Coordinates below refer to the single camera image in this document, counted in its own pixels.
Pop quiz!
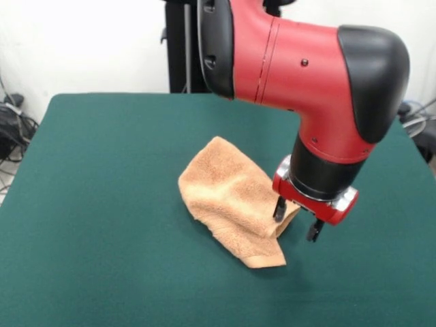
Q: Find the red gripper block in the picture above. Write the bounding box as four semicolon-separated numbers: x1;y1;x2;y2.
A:
272;176;360;243

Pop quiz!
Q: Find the peach terry towel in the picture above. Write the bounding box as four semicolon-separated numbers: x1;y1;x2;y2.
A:
178;136;302;270

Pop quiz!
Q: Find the dark green table cloth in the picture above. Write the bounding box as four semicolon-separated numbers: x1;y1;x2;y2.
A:
0;92;436;327

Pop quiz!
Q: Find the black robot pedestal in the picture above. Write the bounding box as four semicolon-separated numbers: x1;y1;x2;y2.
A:
159;0;296;94

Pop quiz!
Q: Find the black cable tangle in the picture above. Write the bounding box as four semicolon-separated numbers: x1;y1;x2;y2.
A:
0;102;40;164

